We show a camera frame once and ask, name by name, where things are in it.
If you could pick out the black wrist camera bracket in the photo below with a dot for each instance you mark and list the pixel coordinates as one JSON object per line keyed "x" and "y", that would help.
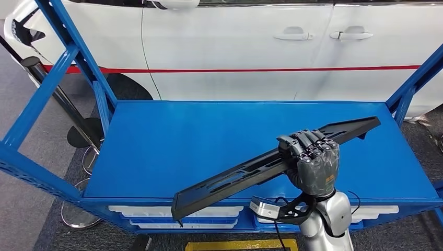
{"x": 294, "y": 213}

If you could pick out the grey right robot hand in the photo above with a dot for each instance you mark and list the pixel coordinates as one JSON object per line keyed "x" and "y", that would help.
{"x": 315, "y": 173}

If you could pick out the thin black pole stand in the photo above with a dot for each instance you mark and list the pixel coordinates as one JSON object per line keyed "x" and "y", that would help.
{"x": 83, "y": 135}

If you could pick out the white car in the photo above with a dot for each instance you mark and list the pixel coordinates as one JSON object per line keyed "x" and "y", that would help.
{"x": 225, "y": 41}

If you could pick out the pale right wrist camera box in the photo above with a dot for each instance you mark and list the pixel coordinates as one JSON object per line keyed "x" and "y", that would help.
{"x": 263, "y": 208}

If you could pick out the blue metal shelf rack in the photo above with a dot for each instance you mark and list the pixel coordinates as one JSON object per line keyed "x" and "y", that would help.
{"x": 155, "y": 145}

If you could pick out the black plastic plate bracket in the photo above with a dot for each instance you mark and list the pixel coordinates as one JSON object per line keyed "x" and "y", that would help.
{"x": 221, "y": 183}

